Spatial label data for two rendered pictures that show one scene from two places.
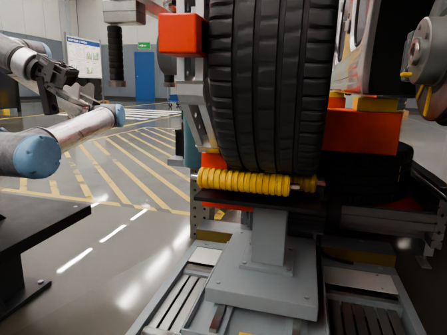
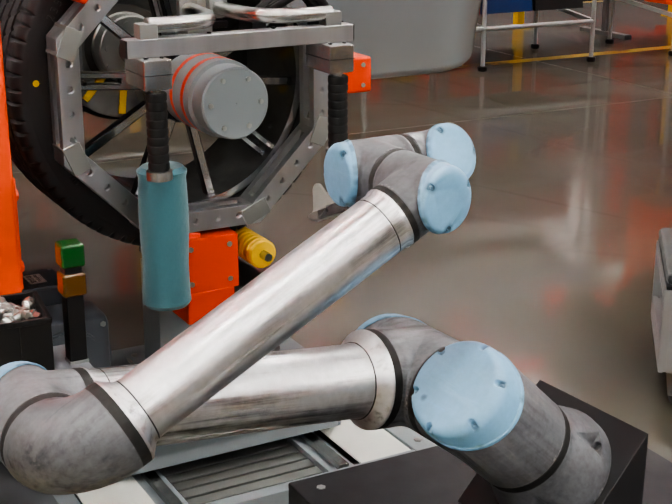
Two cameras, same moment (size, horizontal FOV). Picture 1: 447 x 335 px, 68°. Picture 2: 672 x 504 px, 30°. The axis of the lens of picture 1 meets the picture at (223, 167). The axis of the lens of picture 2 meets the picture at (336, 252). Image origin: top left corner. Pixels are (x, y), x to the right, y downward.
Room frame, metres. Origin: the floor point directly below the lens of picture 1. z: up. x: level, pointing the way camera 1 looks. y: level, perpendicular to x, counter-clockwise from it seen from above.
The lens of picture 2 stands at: (2.37, 1.89, 1.28)
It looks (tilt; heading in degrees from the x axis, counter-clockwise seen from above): 18 degrees down; 227
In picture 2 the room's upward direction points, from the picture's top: straight up
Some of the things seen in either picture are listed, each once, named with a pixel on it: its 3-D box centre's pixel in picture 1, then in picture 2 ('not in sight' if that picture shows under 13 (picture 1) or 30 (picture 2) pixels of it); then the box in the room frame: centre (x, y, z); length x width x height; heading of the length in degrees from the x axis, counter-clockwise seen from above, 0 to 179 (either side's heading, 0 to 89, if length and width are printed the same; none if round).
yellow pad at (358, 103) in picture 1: (373, 104); not in sight; (1.32, -0.58, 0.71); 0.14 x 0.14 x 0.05; 76
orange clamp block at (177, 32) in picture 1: (184, 36); (342, 73); (0.68, 0.08, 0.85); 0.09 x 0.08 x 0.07; 166
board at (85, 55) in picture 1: (86, 73); not in sight; (9.53, 3.90, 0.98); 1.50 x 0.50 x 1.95; 165
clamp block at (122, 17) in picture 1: (124, 12); (329, 54); (0.88, 0.25, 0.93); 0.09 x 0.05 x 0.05; 76
